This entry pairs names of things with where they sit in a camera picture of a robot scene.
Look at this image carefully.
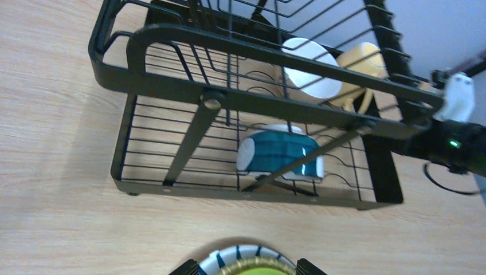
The blue striped white plate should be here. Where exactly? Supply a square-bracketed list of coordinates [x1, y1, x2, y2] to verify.
[198, 244, 296, 274]

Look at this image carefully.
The plain white bowl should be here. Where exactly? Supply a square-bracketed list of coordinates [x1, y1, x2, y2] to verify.
[279, 37, 344, 105]

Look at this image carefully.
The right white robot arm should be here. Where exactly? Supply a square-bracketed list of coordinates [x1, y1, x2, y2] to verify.
[391, 120, 485, 177]

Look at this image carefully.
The black wire dish rack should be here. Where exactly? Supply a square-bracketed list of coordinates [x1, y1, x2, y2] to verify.
[88, 1, 444, 210]

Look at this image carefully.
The green plate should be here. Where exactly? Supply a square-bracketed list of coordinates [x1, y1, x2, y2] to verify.
[217, 257, 296, 275]

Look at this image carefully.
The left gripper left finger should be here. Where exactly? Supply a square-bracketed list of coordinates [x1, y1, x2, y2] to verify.
[169, 260, 199, 275]

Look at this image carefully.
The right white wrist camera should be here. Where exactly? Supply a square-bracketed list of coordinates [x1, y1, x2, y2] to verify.
[433, 72, 476, 123]

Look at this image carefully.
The teal patterned white bowl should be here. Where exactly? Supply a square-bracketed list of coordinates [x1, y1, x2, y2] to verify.
[236, 124, 320, 178]

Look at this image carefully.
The yellow mug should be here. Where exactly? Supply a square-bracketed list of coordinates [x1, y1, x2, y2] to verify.
[329, 42, 387, 114]

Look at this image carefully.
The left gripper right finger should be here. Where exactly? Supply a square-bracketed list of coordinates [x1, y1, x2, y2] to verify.
[296, 258, 327, 275]

